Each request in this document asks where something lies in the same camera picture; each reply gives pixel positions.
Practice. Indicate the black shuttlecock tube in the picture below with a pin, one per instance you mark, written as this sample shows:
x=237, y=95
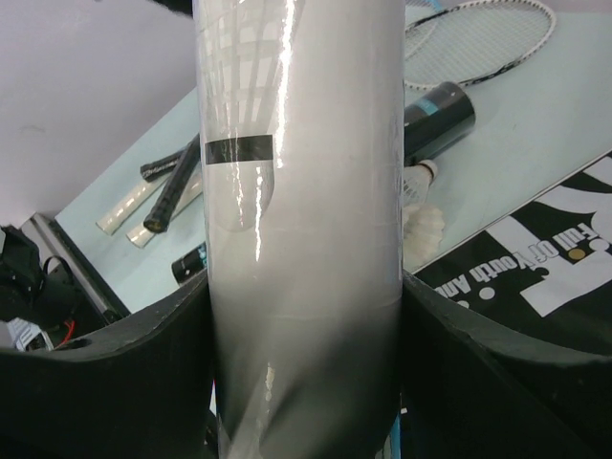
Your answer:
x=440, y=119

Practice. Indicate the feather shuttlecock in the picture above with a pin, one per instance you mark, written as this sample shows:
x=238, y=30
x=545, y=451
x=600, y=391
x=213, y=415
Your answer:
x=423, y=233

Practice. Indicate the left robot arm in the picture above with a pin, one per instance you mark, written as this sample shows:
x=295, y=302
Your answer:
x=28, y=290

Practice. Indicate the white racket right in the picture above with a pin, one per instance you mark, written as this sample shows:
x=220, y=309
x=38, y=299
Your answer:
x=478, y=43

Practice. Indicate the black sport racket bag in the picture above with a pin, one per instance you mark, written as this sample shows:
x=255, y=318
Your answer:
x=543, y=270

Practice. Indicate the white shuttlecock tube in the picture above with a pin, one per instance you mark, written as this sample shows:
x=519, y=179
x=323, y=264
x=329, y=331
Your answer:
x=306, y=329

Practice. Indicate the blue racket right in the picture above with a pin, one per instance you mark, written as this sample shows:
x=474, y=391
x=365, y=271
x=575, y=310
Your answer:
x=172, y=202

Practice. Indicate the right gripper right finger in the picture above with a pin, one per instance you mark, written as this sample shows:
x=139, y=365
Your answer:
x=478, y=389

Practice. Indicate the nylon mesh shuttlecock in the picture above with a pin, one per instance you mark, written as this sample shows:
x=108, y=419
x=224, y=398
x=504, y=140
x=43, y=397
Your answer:
x=417, y=180

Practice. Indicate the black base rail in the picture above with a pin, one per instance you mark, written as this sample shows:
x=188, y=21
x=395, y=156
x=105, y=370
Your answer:
x=52, y=239

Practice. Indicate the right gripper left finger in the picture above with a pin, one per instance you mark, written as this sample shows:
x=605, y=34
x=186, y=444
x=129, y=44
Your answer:
x=138, y=388

